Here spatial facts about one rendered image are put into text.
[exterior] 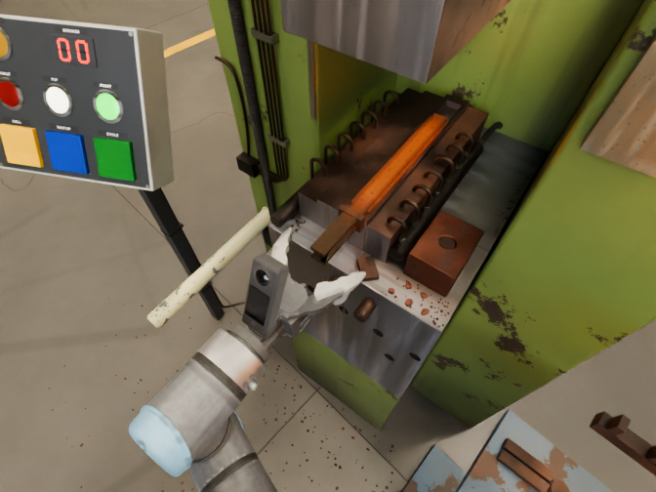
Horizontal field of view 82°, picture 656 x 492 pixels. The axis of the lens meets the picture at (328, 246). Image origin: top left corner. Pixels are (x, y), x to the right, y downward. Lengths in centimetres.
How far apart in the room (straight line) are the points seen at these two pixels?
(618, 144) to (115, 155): 79
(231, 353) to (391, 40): 41
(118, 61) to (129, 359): 124
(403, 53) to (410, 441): 133
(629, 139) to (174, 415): 62
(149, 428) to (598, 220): 65
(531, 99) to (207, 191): 164
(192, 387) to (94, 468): 120
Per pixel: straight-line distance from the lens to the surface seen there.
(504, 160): 96
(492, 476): 81
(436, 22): 42
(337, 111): 86
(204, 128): 258
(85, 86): 85
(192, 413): 52
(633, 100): 54
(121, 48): 80
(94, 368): 182
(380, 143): 81
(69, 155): 90
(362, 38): 47
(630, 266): 72
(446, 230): 69
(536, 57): 94
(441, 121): 86
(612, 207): 65
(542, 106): 98
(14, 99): 95
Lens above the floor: 150
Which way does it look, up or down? 55 degrees down
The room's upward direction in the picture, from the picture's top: straight up
